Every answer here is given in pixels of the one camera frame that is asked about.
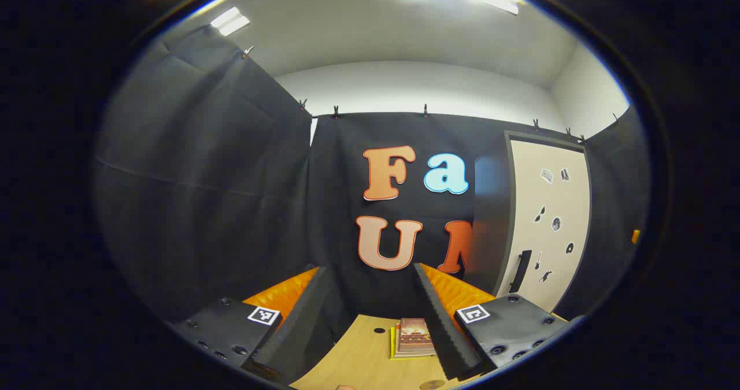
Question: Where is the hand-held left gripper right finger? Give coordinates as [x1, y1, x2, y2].
[412, 262, 586, 381]

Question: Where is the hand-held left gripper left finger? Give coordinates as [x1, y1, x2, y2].
[168, 266, 336, 386]

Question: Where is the beige cabinet door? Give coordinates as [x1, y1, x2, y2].
[497, 139, 590, 314]

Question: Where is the black cabinet door handle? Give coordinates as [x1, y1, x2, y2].
[509, 250, 532, 294]

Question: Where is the dark grey cabinet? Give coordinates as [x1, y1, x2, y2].
[465, 129, 593, 315]

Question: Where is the black backdrop cloth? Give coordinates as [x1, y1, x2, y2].
[95, 25, 651, 333]

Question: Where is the row of cloth clips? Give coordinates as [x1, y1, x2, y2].
[243, 45, 620, 145]

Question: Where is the small ceiling light panel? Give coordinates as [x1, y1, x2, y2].
[209, 6, 251, 37]

